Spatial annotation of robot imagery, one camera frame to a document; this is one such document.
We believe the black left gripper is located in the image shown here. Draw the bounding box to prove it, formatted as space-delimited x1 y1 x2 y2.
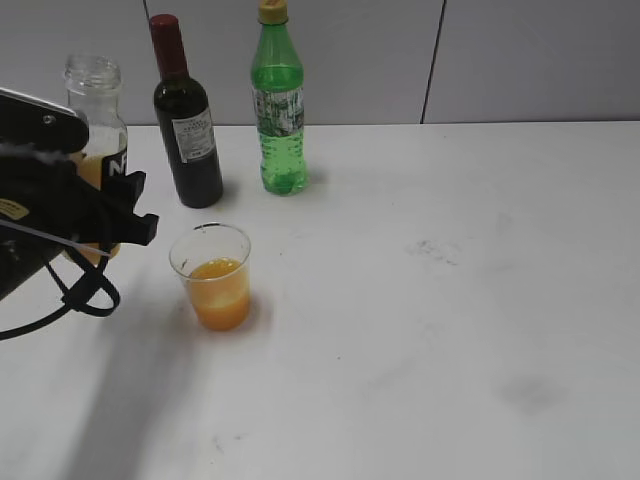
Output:
1 149 159 298

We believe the transparent plastic cup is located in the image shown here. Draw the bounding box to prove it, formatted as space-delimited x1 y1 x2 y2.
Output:
169 222 251 331

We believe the NFC orange juice bottle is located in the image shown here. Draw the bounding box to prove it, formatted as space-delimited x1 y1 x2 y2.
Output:
62 53 130 267

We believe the dark red wine bottle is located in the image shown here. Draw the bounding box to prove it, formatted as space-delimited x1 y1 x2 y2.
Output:
149 14 223 209

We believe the green plastic soda bottle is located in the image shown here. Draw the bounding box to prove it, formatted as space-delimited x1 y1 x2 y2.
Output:
251 1 309 196

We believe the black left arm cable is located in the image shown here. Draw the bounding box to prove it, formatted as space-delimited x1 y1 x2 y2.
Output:
0 199 122 341

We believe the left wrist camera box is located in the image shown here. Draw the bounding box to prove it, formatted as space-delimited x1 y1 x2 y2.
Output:
1 88 90 154

